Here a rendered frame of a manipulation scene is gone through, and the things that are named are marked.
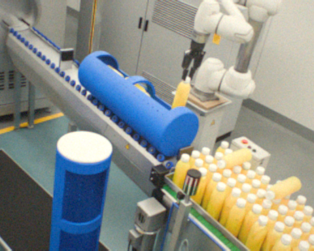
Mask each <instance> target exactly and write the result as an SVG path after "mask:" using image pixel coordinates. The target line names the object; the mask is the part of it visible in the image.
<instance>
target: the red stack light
mask: <svg viewBox="0 0 314 251"><path fill-rule="evenodd" d="M184 181H185V182H186V184H187V185H189V186H191V187H196V186H198V185H199V184H200V181H201V178H197V179H195V178H190V177H189V176H188V175H187V174H186V177H185V180H184Z"/></svg>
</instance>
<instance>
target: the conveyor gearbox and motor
mask: <svg viewBox="0 0 314 251"><path fill-rule="evenodd" d="M165 213H166V209H165V208H164V207H163V206H162V205H161V204H160V203H159V202H158V201H157V200H156V199H155V198H153V197H151V198H150V199H146V200H144V201H141V202H138V204H137V206H136V212H135V217H134V226H135V229H132V230H129V236H128V242H129V245H128V251H129V249H130V245H132V248H131V251H152V249H153V247H154V243H155V238H156V235H157V233H158V232H159V231H160V228H161V227H162V223H163V221H164V217H165Z"/></svg>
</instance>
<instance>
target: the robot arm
mask: <svg viewBox="0 0 314 251"><path fill-rule="evenodd" d="M282 2H283V0H222V6H223V8H224V9H225V11H226V12H227V14H229V16H227V15H224V14H222V13H221V12H219V4H218V2H216V1H214V0H205V1H204V2H202V3H201V4H200V7H199V9H198V11H197V13H196V17H195V20H194V30H193V32H192V35H191V39H192V40H191V43H190V48H189V50H188V51H186V50H185V51H184V58H183V62H182V68H183V69H184V70H183V75H182V79H183V80H184V82H185V81H186V77H187V74H188V72H189V69H188V68H189V66H190V64H191V61H192V60H194V64H193V67H191V70H190V72H189V78H190V80H192V79H193V76H194V73H195V72H196V70H197V69H198V68H199V67H200V66H201V67H200V69H199V70H198V74H197V76H196V82H195V84H190V87H191V89H190V92H189V93H190V94H191V95H193V96H194V97H196V98H197V99H199V100H200V101H201V102H202V103H205V102H206V101H219V100H220V98H219V97H218V96H216V95H215V91H218V92H220V93H223V94H225V95H227V96H230V97H233V98H235V99H248V98H250V97H251V94H252V93H253V90H254V89H255V87H256V86H255V83H254V81H253V80H251V72H250V70H249V67H250V66H251V61H252V60H253V56H254V53H255V49H256V47H257V44H258V41H259V39H260V35H261V32H262V28H263V27H264V22H265V21H266V20H267V19H269V17H270V16H275V15H276V14H278V12H279V11H280V8H281V5H282ZM236 4H237V5H241V6H243V7H247V8H248V17H249V18H248V22H246V21H245V19H244V17H243V15H242V13H241V12H240V11H239V10H238V8H237V7H236ZM211 33H214V34H217V35H219V36H220V37H222V38H225V39H227V40H229V41H233V42H236V43H239V44H241V45H240V47H239V52H238V54H237V58H236V61H235V63H234V66H232V67H230V70H229V71H227V70H225V68H224V65H223V64H222V62H221V61H220V60H218V59H216V58H208V59H207V60H205V62H204V63H203V64H202V65H201V63H202V61H203V57H204V55H205V53H206V51H204V50H203V49H204V48H205V43H207V42H208V39H209V37H210V34H211Z"/></svg>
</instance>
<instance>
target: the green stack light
mask: <svg viewBox="0 0 314 251"><path fill-rule="evenodd" d="M198 186H199V185H198ZM198 186H196V187H191V186H189V185H187V184H186V182H185V181H184V185H183V188H182V191H183V192H184V194H186V195H189V196H194V195H196V194H197V191H198Z"/></svg>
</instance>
